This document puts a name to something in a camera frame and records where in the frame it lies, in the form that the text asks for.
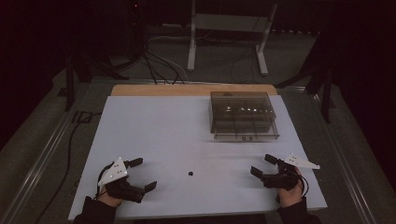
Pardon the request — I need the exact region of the black stand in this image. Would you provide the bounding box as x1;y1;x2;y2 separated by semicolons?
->
275;31;335;124
64;46;130;113

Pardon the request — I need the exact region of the white table board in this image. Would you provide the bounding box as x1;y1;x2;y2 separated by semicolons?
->
67;94;329;221

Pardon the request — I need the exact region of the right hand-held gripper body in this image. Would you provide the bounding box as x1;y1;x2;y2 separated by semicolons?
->
261;153;321;191

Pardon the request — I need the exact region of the bundle of black cables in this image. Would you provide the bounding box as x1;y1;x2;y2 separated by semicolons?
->
122;0;190;86

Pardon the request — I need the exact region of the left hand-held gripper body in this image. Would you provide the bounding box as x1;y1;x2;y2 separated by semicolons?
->
97;157;147;203

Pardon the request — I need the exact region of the person's left hand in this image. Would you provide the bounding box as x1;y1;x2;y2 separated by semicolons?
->
97;186;124;208

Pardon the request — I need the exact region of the transparent drawer box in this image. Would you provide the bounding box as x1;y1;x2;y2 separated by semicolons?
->
209;91;280;143

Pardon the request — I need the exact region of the black floor cable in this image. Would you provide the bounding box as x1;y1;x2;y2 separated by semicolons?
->
35;111;104;224

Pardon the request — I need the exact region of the person's right hand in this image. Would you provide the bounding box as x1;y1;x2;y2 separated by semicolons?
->
277;167;304;209

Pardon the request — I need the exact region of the white metal stand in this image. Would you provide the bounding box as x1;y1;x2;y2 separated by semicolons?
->
187;0;278;77

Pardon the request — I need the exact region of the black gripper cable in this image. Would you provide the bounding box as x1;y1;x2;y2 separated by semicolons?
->
95;161;116;200
295;173;310;199

